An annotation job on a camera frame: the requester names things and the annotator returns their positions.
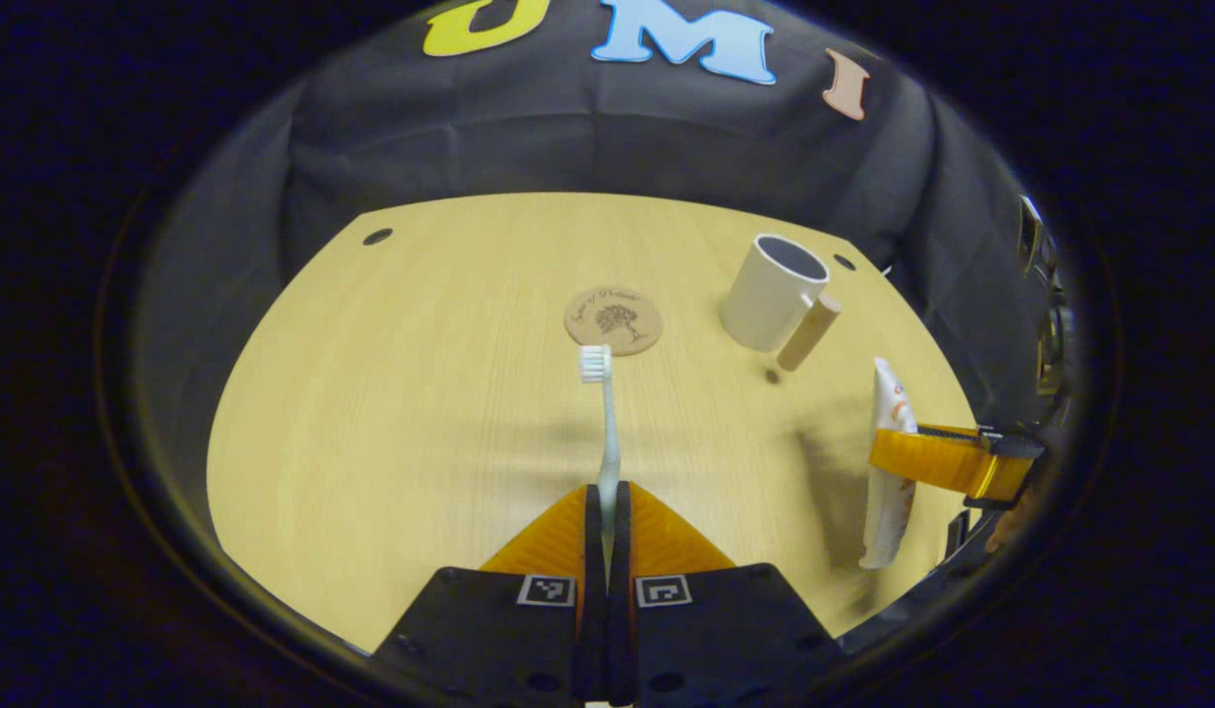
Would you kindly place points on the white toothpaste tube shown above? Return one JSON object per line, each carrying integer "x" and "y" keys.
{"x": 888, "y": 511}

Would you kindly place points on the pale green toothbrush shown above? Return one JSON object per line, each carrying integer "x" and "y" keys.
{"x": 608, "y": 433}

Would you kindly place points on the round cork coaster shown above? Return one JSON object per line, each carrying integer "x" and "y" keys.
{"x": 614, "y": 320}

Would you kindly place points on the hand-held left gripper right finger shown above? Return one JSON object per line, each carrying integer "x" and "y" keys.
{"x": 622, "y": 590}

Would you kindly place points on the black backdrop cloth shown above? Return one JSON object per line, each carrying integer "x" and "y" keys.
{"x": 588, "y": 138}

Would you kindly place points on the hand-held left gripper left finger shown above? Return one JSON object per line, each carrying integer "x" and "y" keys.
{"x": 592, "y": 590}

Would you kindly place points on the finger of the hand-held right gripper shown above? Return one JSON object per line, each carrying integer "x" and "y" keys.
{"x": 952, "y": 429}
{"x": 942, "y": 462}

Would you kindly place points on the light wooden desktop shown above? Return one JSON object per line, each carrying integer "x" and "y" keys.
{"x": 421, "y": 413}

